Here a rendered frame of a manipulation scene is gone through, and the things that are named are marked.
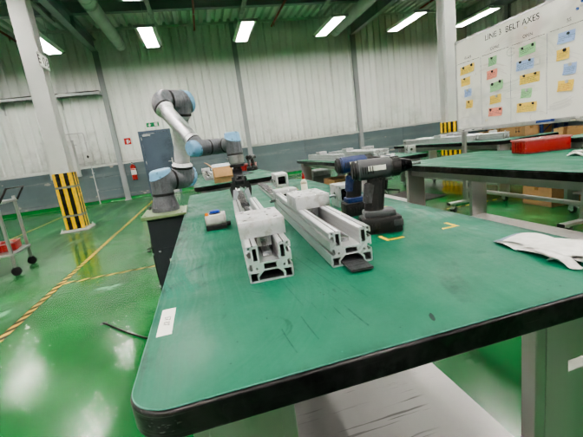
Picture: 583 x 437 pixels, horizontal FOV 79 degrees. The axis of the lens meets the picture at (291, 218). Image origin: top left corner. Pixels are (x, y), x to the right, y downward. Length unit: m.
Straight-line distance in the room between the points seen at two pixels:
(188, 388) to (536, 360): 0.65
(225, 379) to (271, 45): 12.96
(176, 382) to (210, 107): 12.19
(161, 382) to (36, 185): 13.01
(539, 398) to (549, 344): 0.12
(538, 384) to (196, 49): 12.64
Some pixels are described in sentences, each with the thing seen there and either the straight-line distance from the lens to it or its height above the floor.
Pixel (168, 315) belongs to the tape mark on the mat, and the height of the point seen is 0.78.
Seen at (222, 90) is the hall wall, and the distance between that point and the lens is 12.69.
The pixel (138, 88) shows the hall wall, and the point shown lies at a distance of 12.83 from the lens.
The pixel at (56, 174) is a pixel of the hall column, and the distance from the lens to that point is 7.79.
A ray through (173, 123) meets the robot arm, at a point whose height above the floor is 1.24.
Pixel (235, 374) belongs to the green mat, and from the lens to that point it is 0.52.
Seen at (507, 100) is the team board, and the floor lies 1.21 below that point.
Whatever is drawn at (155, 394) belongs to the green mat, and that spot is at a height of 0.78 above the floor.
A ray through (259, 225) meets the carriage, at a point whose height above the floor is 0.89.
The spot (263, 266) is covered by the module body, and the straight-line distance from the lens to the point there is 0.79.
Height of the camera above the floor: 1.07
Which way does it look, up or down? 12 degrees down
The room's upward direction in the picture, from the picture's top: 8 degrees counter-clockwise
